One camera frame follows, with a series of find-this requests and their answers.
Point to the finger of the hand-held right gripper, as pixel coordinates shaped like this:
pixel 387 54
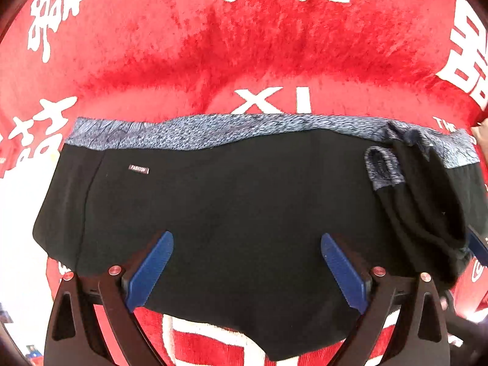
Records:
pixel 478 246

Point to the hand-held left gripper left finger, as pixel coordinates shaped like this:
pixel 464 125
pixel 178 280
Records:
pixel 148 270

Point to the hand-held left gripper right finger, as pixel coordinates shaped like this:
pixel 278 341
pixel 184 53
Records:
pixel 345 270

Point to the black pants with blue trim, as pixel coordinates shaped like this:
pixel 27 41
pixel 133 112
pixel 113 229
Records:
pixel 244 198

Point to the cream folded cloth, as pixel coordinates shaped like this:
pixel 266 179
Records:
pixel 19 228

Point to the red printed blanket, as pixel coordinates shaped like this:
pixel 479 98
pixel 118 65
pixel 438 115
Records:
pixel 247 45

